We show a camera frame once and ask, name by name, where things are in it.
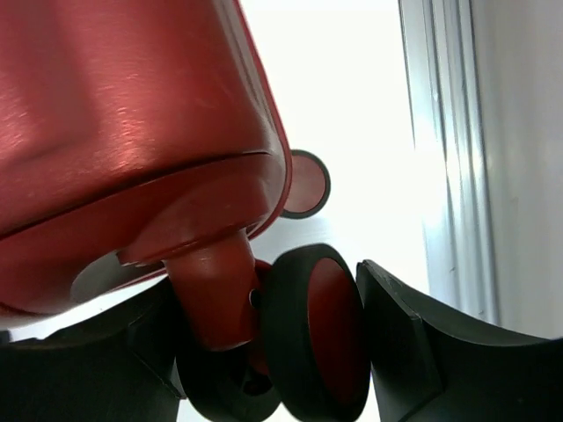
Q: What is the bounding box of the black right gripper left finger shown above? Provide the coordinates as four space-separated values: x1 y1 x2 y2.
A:
1 285 185 421

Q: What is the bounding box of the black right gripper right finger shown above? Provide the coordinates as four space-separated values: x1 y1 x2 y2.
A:
356 260 562 421

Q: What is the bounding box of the red hard-shell suitcase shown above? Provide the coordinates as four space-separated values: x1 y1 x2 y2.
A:
1 1 369 421

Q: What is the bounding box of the aluminium table frame rail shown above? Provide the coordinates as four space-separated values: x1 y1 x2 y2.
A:
398 1 500 324

